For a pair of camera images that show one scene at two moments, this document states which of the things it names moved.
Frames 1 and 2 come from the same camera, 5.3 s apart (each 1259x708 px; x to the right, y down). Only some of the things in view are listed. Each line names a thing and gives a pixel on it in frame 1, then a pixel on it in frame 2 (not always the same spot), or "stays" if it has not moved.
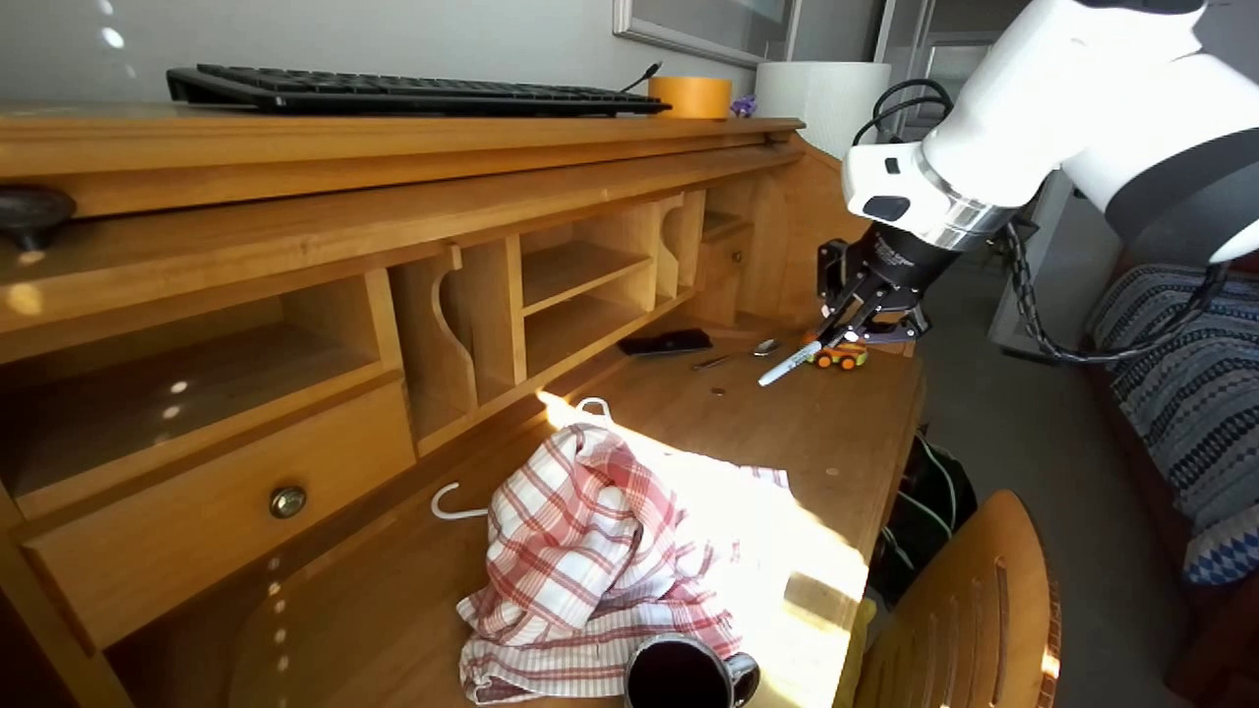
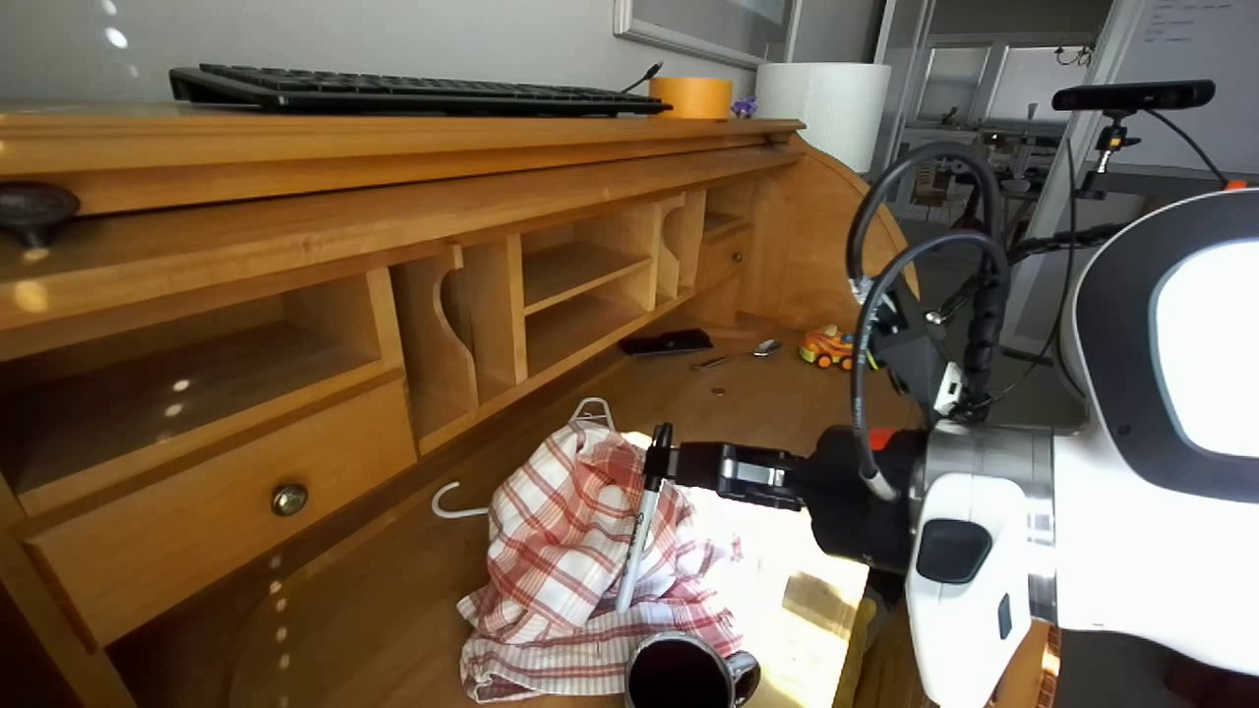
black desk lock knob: (34, 212) stays
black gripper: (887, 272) → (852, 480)
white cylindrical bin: (827, 96) stays
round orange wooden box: (693, 96) stays
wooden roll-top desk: (256, 366) stays
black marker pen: (802, 360) → (641, 547)
